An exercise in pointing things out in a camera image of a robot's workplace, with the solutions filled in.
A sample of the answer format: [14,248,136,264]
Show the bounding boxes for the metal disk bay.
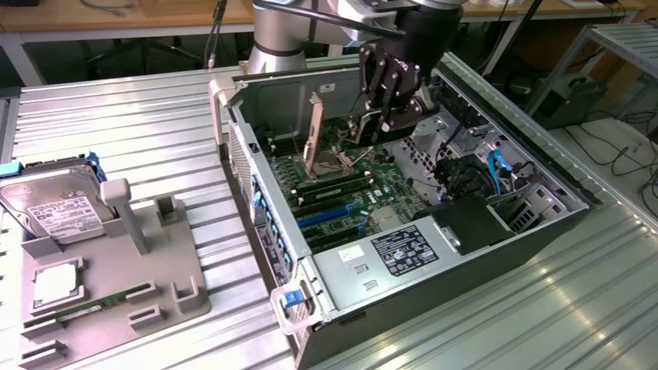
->
[486,183,573,233]

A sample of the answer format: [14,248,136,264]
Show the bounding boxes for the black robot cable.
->
[252,0,407,39]

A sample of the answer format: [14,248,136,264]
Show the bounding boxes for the blue disk carrier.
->
[0,151,110,190]

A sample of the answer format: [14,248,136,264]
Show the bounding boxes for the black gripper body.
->
[394,5,463,84]

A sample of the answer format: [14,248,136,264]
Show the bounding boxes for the open black PC case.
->
[208,52,601,370]

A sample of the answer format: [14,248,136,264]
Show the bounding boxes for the silver chipset heatsink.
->
[369,205,409,233]

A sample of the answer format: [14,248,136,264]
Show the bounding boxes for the silver CPU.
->
[32,264,83,305]

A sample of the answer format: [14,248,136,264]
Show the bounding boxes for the blue wire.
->
[485,149,510,198]

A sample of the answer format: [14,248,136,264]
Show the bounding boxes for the CPU socket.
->
[307,149,357,179]

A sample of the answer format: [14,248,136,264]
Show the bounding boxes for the wooden desk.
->
[0,0,648,88]

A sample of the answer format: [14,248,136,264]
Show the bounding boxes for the green motherboard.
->
[264,115,443,255]

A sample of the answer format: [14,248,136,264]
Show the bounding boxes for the metal socket cover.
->
[302,91,329,175]

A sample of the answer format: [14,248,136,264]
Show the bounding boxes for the black expansion slot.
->
[303,223,367,247]

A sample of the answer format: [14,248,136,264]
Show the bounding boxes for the black graphics card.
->
[350,110,439,146]

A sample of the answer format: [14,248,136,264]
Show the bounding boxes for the black RAM stick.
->
[294,179,374,204]

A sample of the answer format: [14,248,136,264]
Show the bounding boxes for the green RAM stick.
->
[24,284,155,328]

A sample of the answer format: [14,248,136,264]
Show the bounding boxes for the black plastic air duct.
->
[430,195,517,257]

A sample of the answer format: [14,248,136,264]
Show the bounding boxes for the metal slat shelf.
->
[558,22,658,113]

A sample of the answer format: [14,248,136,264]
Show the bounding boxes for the metal locking lever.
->
[287,125,306,174]

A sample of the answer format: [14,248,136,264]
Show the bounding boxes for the beige case handle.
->
[207,78,244,113]
[269,284,315,336]

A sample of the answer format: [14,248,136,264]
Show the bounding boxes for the silver hard disk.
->
[0,166,119,245]

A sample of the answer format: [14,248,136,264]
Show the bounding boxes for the blue expansion slot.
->
[297,199,362,229]

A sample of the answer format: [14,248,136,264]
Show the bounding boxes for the grey machine box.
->
[531,75,621,131]

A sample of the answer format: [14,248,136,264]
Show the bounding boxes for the grey parts rack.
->
[18,177,212,370]

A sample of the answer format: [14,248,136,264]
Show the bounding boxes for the grey power supply unit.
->
[311,217,463,311]

